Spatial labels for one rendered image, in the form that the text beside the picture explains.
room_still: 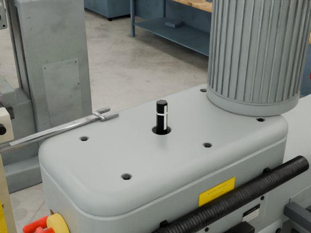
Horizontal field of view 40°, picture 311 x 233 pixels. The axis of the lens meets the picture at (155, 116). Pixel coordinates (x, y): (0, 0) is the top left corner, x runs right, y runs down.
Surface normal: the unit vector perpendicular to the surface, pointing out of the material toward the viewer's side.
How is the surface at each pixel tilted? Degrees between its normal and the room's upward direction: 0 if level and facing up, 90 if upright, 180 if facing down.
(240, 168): 90
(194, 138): 0
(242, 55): 90
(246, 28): 90
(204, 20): 90
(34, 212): 0
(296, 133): 0
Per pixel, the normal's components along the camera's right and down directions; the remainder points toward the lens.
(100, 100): 0.00, -0.88
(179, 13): -0.80, 0.29
